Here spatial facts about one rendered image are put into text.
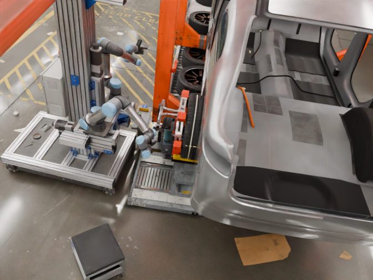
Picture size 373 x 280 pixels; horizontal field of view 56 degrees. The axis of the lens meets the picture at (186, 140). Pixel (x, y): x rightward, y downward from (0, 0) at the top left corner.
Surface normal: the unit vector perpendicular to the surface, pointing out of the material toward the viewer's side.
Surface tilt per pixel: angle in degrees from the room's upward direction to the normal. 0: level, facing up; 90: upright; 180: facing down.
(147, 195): 0
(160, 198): 0
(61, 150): 0
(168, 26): 90
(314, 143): 22
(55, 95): 90
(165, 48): 90
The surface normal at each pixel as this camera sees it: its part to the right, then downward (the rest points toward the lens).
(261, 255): 0.11, -0.73
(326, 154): 0.08, -0.43
